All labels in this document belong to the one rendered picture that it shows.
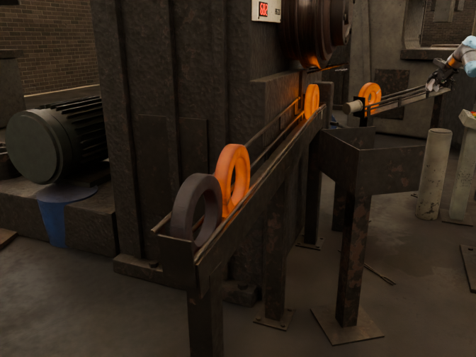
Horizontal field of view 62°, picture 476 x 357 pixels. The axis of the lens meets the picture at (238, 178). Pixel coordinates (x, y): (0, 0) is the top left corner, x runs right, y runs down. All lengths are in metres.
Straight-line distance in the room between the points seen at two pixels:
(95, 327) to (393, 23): 3.79
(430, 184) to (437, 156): 0.17
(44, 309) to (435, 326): 1.50
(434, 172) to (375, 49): 2.28
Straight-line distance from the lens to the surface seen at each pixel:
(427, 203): 2.51
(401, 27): 4.41
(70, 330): 1.67
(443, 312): 1.80
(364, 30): 4.49
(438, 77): 2.34
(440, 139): 2.40
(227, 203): 0.91
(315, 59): 1.64
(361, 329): 1.59
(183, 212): 0.75
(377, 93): 2.23
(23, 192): 2.36
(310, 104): 1.73
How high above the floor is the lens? 1.01
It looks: 20 degrees down
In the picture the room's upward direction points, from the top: straight up
